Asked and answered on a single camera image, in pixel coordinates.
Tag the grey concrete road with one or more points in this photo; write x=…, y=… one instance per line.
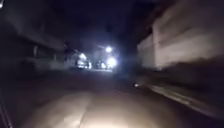
x=106, y=106

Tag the pale kerb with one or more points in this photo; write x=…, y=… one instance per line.
x=180, y=96

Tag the pale walled building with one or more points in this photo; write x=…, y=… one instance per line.
x=186, y=40

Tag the dark building with posts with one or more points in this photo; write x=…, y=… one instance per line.
x=30, y=50

